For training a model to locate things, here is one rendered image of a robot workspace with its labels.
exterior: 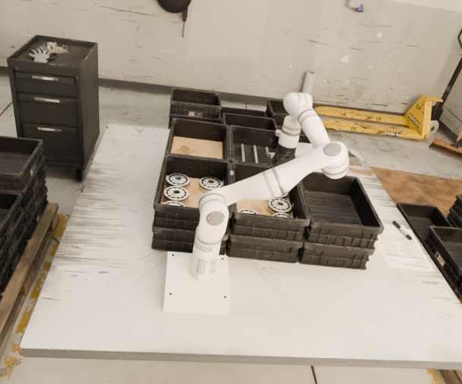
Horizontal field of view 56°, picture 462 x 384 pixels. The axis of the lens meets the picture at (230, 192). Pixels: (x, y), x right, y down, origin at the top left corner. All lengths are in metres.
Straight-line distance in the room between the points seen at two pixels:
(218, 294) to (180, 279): 0.14
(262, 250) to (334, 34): 3.77
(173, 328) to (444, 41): 4.86
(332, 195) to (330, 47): 3.33
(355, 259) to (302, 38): 3.61
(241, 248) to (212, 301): 0.32
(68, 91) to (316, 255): 2.03
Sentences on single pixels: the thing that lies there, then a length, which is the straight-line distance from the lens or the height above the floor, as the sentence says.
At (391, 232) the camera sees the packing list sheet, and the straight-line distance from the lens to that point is 2.22.
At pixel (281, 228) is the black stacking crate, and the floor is 0.87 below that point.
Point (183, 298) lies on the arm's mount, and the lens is 1.50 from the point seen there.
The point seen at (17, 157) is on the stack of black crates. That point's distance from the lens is 2.83.
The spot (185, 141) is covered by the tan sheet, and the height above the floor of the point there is 0.83.
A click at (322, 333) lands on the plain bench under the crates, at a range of 1.61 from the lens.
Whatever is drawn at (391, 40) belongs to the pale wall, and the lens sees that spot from 5.45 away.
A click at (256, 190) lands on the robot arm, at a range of 1.37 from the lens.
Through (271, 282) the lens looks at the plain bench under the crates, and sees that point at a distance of 1.71.
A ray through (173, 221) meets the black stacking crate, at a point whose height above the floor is 0.86.
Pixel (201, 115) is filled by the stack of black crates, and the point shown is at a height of 0.51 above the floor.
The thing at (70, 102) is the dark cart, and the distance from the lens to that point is 3.14.
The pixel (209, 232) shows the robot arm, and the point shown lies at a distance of 1.41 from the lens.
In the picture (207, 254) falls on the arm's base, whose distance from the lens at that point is 1.48.
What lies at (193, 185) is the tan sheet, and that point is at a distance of 1.93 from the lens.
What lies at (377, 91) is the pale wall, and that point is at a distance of 5.61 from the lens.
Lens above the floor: 1.87
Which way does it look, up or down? 33 degrees down
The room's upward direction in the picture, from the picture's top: 10 degrees clockwise
